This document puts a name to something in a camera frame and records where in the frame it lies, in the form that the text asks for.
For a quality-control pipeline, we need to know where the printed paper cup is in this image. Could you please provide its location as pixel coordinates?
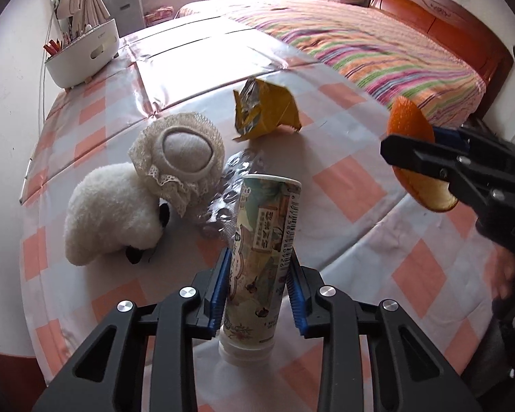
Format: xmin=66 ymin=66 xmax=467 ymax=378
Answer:
xmin=218 ymin=174 xmax=303 ymax=365

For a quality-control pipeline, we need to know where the white plush sheep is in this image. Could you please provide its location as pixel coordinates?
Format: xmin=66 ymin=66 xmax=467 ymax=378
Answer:
xmin=64 ymin=112 xmax=226 ymax=266

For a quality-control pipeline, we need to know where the striped bed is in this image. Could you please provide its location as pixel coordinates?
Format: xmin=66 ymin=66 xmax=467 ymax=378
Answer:
xmin=176 ymin=0 xmax=488 ymax=114

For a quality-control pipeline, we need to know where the pink folded cloth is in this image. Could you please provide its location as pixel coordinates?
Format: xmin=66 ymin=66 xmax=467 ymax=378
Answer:
xmin=144 ymin=6 xmax=174 ymax=24

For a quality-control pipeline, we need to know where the person's grey clothing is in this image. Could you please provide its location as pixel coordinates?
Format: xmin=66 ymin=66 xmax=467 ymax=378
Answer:
xmin=459 ymin=300 xmax=515 ymax=400

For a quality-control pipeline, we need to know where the orange peel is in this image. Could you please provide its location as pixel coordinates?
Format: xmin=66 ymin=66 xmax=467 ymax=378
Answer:
xmin=386 ymin=95 xmax=459 ymax=213

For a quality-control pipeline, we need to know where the person's right hand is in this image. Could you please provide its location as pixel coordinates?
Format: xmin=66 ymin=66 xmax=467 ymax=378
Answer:
xmin=491 ymin=250 xmax=515 ymax=305

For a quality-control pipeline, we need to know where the orange checked tablecloth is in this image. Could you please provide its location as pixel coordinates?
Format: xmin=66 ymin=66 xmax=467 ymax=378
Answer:
xmin=19 ymin=19 xmax=499 ymax=412

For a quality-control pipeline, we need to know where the yellow snack bag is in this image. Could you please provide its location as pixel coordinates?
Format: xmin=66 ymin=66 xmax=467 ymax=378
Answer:
xmin=232 ymin=76 xmax=303 ymax=141

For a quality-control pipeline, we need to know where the clear plastic wrapper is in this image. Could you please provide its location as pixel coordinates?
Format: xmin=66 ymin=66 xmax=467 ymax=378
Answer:
xmin=193 ymin=148 xmax=267 ymax=241

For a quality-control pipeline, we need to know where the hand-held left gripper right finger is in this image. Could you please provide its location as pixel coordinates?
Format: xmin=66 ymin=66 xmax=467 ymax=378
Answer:
xmin=285 ymin=251 xmax=483 ymax=412

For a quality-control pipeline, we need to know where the white utensil holder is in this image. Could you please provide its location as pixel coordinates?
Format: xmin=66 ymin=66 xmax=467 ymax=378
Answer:
xmin=44 ymin=17 xmax=121 ymax=91

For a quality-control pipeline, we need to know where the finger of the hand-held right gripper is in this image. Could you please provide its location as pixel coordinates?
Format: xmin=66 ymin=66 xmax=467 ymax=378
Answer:
xmin=380 ymin=134 xmax=468 ymax=185
xmin=431 ymin=124 xmax=515 ymax=155

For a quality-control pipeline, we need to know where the tied striped curtain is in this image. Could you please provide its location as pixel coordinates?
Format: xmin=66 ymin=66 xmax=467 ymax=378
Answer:
xmin=54 ymin=0 xmax=112 ymax=31

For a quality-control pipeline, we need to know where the wooden headboard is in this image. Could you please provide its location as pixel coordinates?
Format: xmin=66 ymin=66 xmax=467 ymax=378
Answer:
xmin=369 ymin=0 xmax=515 ymax=116

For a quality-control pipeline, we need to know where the bundle of chopsticks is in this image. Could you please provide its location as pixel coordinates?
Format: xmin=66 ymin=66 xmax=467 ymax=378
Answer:
xmin=44 ymin=26 xmax=95 ymax=56

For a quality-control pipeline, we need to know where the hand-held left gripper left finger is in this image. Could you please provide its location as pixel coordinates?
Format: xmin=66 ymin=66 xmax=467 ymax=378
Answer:
xmin=32 ymin=247 xmax=233 ymax=412

